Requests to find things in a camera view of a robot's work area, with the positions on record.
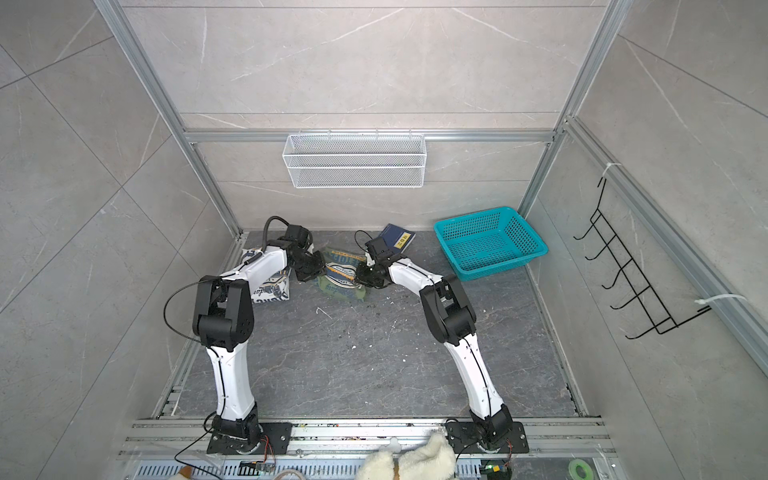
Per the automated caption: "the green tank top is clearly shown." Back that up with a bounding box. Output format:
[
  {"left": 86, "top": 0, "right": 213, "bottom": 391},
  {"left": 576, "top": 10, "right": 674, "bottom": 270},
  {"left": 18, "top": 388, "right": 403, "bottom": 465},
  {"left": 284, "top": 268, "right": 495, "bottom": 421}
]
[{"left": 317, "top": 247, "right": 367, "bottom": 302}]

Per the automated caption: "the white tank top navy trim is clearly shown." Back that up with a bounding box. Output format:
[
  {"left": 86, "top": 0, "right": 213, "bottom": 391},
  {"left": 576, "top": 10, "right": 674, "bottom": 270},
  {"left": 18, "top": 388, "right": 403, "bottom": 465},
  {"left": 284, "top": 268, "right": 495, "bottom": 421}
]
[{"left": 238, "top": 247, "right": 290, "bottom": 304}]

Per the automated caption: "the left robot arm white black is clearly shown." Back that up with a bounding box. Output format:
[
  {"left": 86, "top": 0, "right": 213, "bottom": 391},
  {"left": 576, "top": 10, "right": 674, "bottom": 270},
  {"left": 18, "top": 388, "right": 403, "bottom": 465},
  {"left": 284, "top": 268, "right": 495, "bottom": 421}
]
[{"left": 189, "top": 215, "right": 325, "bottom": 453}]

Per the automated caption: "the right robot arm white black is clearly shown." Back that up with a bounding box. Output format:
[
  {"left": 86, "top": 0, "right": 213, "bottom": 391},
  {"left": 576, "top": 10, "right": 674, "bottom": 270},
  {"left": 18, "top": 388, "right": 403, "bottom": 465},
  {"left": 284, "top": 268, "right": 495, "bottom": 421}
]
[{"left": 355, "top": 236, "right": 527, "bottom": 452}]

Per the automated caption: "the navy blue book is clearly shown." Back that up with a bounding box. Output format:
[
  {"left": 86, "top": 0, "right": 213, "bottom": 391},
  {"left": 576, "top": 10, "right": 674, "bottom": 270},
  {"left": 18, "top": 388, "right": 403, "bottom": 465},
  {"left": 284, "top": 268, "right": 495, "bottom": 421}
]
[{"left": 379, "top": 223, "right": 415, "bottom": 253}]

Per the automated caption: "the teal plastic basket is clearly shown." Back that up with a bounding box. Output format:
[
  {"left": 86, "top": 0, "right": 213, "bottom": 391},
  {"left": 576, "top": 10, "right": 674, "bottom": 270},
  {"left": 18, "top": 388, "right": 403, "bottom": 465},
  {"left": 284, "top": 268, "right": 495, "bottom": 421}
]
[{"left": 434, "top": 207, "right": 548, "bottom": 282}]

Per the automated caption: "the white fluffy plush toy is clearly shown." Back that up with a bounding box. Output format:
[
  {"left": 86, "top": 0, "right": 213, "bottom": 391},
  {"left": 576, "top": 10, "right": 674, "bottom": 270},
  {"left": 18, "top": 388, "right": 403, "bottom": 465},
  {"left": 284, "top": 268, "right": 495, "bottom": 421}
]
[{"left": 355, "top": 433, "right": 457, "bottom": 480}]

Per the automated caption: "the green tape roll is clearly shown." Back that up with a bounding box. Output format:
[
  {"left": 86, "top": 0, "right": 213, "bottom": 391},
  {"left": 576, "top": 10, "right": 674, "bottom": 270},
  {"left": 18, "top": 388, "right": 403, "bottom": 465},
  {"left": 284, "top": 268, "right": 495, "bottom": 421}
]
[{"left": 568, "top": 459, "right": 594, "bottom": 480}]

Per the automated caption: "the white wire mesh shelf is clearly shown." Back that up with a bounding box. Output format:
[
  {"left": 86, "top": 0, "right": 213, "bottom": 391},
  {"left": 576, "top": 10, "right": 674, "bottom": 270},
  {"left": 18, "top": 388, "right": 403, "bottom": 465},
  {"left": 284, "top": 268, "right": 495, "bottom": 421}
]
[{"left": 282, "top": 133, "right": 428, "bottom": 189}]

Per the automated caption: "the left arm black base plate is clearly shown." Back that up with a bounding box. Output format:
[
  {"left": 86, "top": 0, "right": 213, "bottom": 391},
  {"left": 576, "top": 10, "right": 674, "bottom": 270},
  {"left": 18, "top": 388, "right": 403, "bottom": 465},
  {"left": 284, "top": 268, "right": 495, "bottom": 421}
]
[{"left": 206, "top": 422, "right": 293, "bottom": 456}]

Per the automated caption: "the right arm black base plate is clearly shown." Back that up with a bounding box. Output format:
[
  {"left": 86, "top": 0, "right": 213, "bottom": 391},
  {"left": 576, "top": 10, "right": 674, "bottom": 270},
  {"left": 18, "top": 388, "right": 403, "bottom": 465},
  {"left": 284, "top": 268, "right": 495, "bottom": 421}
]
[{"left": 444, "top": 421, "right": 530, "bottom": 454}]

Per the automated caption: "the aluminium mounting rail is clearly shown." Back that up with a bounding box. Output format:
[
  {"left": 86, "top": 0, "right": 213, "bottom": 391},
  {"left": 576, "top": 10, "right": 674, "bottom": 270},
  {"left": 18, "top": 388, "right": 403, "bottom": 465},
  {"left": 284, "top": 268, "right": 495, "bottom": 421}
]
[{"left": 116, "top": 417, "right": 627, "bottom": 479}]

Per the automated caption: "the black wire hook rack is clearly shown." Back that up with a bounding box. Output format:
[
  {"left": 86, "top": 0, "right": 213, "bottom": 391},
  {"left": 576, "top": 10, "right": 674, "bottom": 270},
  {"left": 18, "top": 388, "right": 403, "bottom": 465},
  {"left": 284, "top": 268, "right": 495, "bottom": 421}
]
[{"left": 573, "top": 178, "right": 713, "bottom": 341}]

